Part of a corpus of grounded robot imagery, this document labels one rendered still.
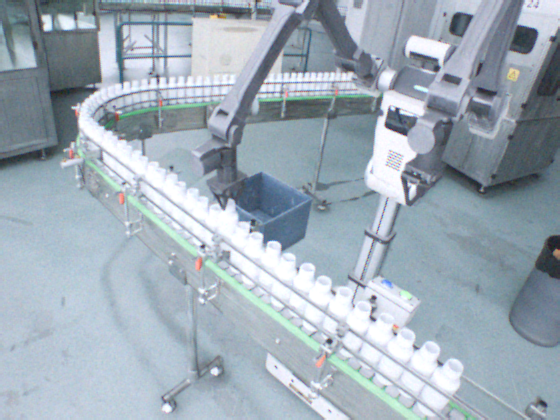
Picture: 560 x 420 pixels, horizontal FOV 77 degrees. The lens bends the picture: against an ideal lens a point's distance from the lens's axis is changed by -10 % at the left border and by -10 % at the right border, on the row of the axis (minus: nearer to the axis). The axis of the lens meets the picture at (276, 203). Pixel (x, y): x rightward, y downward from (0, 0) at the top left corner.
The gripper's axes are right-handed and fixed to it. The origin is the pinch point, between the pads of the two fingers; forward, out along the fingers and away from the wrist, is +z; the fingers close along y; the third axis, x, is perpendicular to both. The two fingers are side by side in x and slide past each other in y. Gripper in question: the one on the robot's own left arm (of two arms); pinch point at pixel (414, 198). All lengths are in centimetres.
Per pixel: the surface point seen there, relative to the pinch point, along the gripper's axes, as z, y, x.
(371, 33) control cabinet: 30, 533, 310
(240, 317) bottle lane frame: 52, -21, 32
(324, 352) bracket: 31.5, -27.1, -0.9
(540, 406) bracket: 29, -6, -45
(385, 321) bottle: 25.6, -13.6, -7.8
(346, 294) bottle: 25.2, -13.6, 3.9
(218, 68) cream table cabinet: 77, 241, 353
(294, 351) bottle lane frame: 48, -21, 10
